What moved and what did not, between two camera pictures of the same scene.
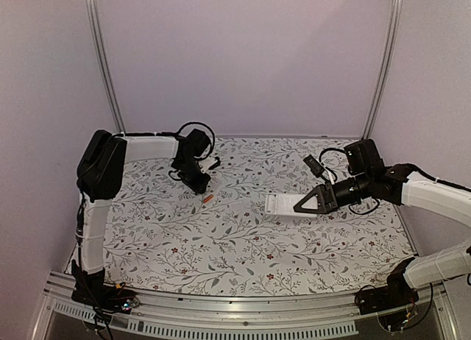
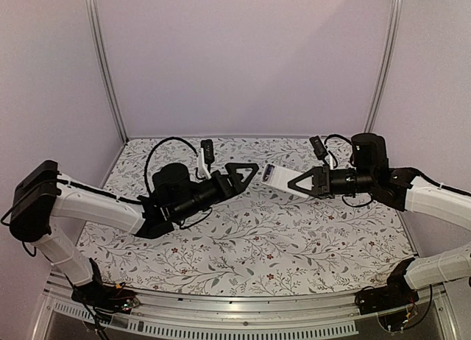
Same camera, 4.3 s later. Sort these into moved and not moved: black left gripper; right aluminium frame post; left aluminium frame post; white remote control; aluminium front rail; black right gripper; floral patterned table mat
Moved: white remote control; black right gripper; black left gripper
Not moved: aluminium front rail; floral patterned table mat; right aluminium frame post; left aluminium frame post
